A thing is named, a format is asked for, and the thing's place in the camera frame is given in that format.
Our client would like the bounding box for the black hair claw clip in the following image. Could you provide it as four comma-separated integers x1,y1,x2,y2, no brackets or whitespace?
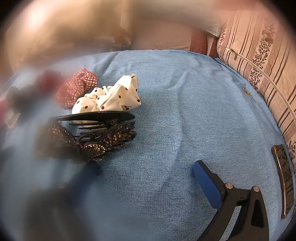
50,111,136,131

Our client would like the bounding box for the red plaid scrunchie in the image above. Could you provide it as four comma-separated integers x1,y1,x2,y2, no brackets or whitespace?
55,68,98,110

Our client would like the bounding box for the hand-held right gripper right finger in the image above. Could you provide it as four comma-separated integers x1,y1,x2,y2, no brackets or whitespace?
193,160,270,241

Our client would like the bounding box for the gold rectangular hair barrette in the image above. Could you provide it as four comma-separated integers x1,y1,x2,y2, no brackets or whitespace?
271,144,295,219

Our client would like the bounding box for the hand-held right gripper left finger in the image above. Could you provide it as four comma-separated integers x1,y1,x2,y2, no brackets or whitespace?
55,160,100,223

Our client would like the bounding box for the blue bed sheet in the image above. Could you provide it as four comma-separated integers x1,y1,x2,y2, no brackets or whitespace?
0,49,296,241

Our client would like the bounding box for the striped floral pillow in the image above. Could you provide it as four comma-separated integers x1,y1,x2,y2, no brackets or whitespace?
216,10,296,172

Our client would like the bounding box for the rhinestone hair clip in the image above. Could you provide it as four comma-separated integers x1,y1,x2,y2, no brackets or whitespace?
35,120,137,163

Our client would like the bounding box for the white dotted scrunchie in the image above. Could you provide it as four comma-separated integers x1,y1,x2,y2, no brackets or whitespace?
71,74,142,115

